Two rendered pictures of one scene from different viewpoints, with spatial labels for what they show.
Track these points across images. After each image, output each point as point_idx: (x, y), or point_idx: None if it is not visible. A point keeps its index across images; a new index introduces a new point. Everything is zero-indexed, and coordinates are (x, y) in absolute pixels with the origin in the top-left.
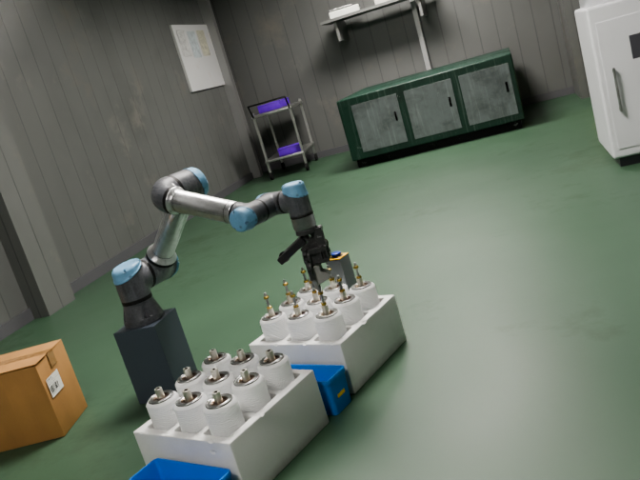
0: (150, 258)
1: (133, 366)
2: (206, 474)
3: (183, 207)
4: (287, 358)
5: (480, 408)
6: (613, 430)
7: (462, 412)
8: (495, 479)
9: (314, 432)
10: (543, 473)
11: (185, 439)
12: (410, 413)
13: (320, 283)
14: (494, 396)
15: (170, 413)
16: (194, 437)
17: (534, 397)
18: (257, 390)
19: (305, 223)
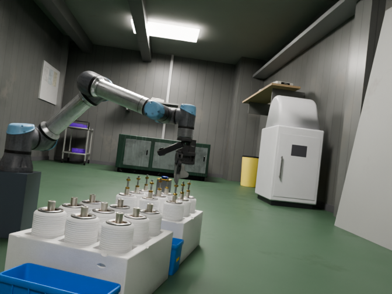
0: (42, 128)
1: None
2: (86, 286)
3: (105, 90)
4: (161, 214)
5: (287, 291)
6: None
7: (275, 291)
8: None
9: (161, 282)
10: None
11: (73, 248)
12: (233, 284)
13: (181, 178)
14: (291, 286)
15: (57, 226)
16: (84, 248)
17: (322, 292)
18: (145, 226)
19: (189, 132)
